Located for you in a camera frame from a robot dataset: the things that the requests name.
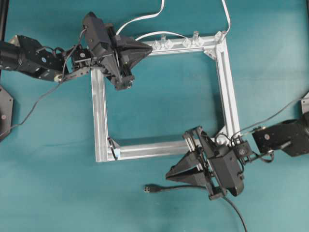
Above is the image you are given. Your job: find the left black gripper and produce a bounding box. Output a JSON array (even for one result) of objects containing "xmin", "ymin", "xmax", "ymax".
[{"xmin": 82, "ymin": 12, "xmax": 153, "ymax": 90}]

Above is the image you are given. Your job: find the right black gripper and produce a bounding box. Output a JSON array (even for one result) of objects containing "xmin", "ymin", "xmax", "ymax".
[{"xmin": 166, "ymin": 126, "xmax": 244, "ymax": 200}]

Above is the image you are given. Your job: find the black usb cable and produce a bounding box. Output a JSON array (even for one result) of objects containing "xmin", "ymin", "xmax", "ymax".
[{"xmin": 143, "ymin": 184, "xmax": 248, "ymax": 232}]

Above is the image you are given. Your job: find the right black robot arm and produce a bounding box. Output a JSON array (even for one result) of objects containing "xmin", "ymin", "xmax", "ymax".
[{"xmin": 166, "ymin": 119, "xmax": 309, "ymax": 200}]

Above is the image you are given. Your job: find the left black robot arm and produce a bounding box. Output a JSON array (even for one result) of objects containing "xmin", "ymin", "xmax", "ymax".
[{"xmin": 0, "ymin": 12, "xmax": 153, "ymax": 90}]

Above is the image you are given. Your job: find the clear peg middle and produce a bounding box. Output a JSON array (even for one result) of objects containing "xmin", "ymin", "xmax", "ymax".
[{"xmin": 160, "ymin": 34, "xmax": 167, "ymax": 50}]

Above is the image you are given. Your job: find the clear peg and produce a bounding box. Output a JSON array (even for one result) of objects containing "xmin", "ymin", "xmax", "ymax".
[
  {"xmin": 192, "ymin": 31, "xmax": 199, "ymax": 45},
  {"xmin": 160, "ymin": 34, "xmax": 167, "ymax": 50}
]

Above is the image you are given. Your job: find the clear peg right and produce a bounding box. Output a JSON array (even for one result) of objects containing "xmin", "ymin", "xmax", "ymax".
[{"xmin": 192, "ymin": 31, "xmax": 199, "ymax": 45}]

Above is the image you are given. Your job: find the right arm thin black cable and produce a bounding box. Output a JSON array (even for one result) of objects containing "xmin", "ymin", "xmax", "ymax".
[{"xmin": 230, "ymin": 98, "xmax": 305, "ymax": 145}]

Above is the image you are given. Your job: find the white flat cable left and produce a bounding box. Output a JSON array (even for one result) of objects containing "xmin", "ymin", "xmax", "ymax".
[{"xmin": 115, "ymin": 0, "xmax": 166, "ymax": 37}]

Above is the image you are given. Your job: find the white flat cable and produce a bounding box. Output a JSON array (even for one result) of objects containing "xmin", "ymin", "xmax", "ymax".
[
  {"xmin": 115, "ymin": 0, "xmax": 166, "ymax": 37},
  {"xmin": 134, "ymin": 0, "xmax": 232, "ymax": 42}
]

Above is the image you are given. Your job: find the square aluminium extrusion frame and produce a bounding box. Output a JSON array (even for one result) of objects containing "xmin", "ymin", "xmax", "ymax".
[{"xmin": 91, "ymin": 31, "xmax": 240, "ymax": 162}]

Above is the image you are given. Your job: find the white flat cable right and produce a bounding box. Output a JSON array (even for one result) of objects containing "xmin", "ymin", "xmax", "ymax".
[{"xmin": 134, "ymin": 0, "xmax": 232, "ymax": 42}]

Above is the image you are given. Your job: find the black vertical rail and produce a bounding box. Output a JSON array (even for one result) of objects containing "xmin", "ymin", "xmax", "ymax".
[{"xmin": 0, "ymin": 0, "xmax": 9, "ymax": 41}]

